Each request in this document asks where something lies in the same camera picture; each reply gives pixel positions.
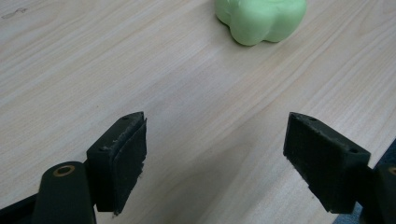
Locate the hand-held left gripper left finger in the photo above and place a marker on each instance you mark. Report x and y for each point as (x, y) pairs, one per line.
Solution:
(120, 168)

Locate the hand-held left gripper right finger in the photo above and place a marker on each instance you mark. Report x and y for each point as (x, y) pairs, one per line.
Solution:
(323, 165)

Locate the light green toy bell pepper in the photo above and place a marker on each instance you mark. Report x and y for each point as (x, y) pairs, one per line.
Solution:
(260, 19)

